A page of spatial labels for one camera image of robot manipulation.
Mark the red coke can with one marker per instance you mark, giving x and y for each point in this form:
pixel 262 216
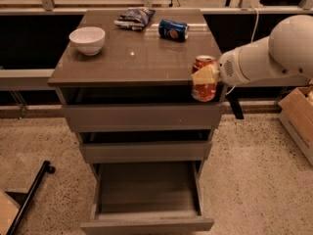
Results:
pixel 206 92

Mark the blue chip bag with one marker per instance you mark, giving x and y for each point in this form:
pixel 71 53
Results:
pixel 135 18

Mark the blue pepsi can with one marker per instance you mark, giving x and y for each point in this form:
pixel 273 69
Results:
pixel 173 30

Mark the grey top drawer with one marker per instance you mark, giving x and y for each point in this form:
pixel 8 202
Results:
pixel 142 117

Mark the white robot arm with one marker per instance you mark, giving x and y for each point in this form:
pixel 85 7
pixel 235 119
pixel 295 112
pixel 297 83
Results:
pixel 287 51

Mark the grey open bottom drawer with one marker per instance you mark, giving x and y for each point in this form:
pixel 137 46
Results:
pixel 147 198

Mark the grey middle drawer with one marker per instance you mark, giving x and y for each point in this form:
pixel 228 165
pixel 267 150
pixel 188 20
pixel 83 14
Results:
pixel 146 146

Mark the black metal bar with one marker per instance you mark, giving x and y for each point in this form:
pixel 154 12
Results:
pixel 24 199

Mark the white ceramic bowl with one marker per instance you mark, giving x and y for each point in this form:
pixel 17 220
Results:
pixel 88 40

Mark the cardboard box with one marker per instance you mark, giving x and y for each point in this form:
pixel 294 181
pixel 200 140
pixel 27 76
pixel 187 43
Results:
pixel 297 118

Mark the grey window rail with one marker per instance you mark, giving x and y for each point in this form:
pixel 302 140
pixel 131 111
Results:
pixel 91 75

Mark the grey drawer cabinet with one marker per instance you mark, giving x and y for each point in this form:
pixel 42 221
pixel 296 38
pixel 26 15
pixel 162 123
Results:
pixel 145 49

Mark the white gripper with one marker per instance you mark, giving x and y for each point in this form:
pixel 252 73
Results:
pixel 229 68

